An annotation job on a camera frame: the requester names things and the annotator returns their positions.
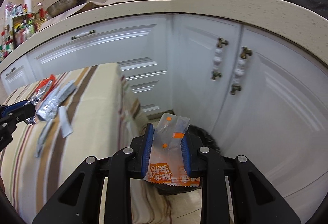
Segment silver foil wrapper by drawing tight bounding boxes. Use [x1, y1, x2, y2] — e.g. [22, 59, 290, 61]
[24, 91, 46, 125]

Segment white printed pouch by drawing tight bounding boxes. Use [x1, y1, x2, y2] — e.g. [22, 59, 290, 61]
[36, 80, 76, 121]

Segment white paper sleeve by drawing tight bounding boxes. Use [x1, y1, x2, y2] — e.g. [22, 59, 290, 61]
[34, 118, 55, 158]

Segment small orange clear wrapper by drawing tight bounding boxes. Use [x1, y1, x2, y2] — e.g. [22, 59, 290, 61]
[35, 74, 56, 101]

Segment white chopstick sleeve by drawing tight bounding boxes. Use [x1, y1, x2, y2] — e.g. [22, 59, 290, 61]
[58, 106, 73, 138]

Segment orange white snack packet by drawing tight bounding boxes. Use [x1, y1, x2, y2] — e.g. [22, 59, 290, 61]
[144, 113, 200, 186]

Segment black trash bin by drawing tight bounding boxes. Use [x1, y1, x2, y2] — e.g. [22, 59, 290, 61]
[154, 125, 224, 196]

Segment white spice rack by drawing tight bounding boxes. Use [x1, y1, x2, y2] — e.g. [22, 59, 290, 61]
[4, 12, 37, 48]

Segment striped tablecloth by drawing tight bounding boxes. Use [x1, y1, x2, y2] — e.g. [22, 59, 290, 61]
[1, 63, 148, 223]

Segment cooking oil bottle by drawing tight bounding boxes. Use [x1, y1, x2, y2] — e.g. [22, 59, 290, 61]
[36, 2, 47, 24]

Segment white paper towel roll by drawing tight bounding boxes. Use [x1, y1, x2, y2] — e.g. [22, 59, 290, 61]
[24, 0, 32, 12]

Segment steel wok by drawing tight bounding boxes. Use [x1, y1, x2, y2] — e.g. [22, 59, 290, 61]
[46, 0, 87, 18]

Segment drawer handle centre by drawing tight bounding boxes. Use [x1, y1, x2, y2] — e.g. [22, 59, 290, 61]
[71, 29, 96, 40]

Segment cabinet door handle right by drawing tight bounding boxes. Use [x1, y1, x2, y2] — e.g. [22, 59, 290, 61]
[230, 46, 252, 95]

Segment cabinet door handle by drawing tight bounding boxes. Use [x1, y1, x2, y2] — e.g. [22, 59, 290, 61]
[211, 37, 229, 80]
[230, 46, 252, 95]

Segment cabinet door handle left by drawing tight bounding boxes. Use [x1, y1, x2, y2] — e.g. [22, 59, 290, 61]
[211, 37, 229, 80]

